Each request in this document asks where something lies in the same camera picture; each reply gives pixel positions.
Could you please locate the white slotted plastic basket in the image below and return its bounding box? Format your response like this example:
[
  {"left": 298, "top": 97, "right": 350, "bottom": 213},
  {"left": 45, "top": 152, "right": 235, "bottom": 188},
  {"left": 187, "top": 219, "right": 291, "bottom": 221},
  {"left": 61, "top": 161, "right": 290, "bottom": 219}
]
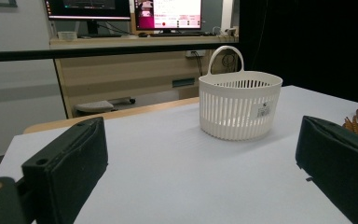
[{"left": 198, "top": 45, "right": 283, "bottom": 142}]

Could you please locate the black curtain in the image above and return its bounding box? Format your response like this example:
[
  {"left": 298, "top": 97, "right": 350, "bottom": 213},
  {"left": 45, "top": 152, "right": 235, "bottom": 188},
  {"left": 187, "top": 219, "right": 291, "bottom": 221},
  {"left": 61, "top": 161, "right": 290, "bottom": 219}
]
[{"left": 238, "top": 0, "right": 358, "bottom": 106}]

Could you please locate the dark-screen computer monitor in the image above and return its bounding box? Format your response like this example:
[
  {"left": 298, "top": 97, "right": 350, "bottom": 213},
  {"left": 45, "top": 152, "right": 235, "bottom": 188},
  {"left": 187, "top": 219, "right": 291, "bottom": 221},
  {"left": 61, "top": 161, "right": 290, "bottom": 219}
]
[{"left": 44, "top": 0, "right": 132, "bottom": 35}]

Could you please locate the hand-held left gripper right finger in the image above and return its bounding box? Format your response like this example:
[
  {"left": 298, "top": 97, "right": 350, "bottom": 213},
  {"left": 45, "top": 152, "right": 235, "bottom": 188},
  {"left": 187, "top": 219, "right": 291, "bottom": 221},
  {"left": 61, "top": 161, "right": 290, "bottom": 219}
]
[{"left": 295, "top": 115, "right": 358, "bottom": 224}]

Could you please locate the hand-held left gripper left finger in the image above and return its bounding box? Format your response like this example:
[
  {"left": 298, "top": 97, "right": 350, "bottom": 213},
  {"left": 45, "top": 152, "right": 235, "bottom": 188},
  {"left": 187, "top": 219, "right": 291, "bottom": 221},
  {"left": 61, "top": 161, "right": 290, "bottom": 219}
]
[{"left": 21, "top": 116, "right": 109, "bottom": 224}]

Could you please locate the white power strip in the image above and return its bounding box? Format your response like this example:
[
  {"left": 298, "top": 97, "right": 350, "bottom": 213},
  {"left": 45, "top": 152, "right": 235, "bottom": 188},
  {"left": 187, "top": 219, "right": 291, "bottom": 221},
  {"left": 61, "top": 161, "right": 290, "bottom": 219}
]
[{"left": 185, "top": 49, "right": 207, "bottom": 59}]

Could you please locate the bright-screen computer monitor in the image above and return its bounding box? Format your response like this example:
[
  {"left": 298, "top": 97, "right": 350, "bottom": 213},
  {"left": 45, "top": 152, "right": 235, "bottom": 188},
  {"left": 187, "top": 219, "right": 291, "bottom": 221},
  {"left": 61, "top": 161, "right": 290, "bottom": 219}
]
[{"left": 133, "top": 0, "right": 203, "bottom": 32}]

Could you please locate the light wooden desk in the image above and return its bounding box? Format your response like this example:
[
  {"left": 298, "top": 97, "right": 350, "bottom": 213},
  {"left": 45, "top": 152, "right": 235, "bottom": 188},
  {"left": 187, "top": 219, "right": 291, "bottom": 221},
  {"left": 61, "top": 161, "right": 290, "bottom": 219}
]
[{"left": 48, "top": 34, "right": 240, "bottom": 119}]

